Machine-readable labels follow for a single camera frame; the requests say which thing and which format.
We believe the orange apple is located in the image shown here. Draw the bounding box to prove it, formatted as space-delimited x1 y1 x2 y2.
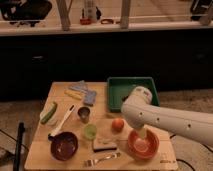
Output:
112 118 124 132

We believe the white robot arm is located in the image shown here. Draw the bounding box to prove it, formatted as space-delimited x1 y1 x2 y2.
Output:
121 86 213 147

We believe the green plastic cup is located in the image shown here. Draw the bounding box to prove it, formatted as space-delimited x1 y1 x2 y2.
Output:
83 124 97 140

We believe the small metal cup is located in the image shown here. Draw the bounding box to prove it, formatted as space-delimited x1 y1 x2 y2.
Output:
78 107 90 123

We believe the orange bowl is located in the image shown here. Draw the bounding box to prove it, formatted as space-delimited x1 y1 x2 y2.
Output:
127 129 159 159

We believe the dark grapes bunch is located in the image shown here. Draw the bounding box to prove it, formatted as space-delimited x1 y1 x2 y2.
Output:
122 95 129 102

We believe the wooden block with black edge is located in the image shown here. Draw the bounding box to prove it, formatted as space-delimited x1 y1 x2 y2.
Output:
92 138 117 152

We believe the green plastic tray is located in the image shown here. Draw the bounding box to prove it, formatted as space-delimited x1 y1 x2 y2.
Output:
107 77 160 113

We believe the silver fork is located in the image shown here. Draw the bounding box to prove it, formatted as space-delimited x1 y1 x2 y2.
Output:
84 152 121 167

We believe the blue sponge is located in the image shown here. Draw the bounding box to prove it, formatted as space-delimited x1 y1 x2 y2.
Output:
83 90 97 106

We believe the grey blue cloth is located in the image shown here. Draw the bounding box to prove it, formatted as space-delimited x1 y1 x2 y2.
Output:
69 80 88 93

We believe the dark purple bowl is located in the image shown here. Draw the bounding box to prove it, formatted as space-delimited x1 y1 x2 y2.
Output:
48 132 78 161

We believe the green cucumber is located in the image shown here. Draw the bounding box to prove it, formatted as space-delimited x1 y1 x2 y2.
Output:
40 102 58 125

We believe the white bottle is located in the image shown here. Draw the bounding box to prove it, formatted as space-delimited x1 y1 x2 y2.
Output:
84 0 97 23

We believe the black pole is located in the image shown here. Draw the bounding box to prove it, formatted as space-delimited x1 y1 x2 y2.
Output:
13 122 25 171

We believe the black office chair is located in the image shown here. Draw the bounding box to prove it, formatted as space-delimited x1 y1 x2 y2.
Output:
0 0 52 27

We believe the black cable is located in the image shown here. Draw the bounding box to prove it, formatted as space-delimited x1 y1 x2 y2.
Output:
169 132 213 171

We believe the white handled spatula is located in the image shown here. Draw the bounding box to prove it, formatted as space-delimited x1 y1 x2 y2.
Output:
48 105 75 141

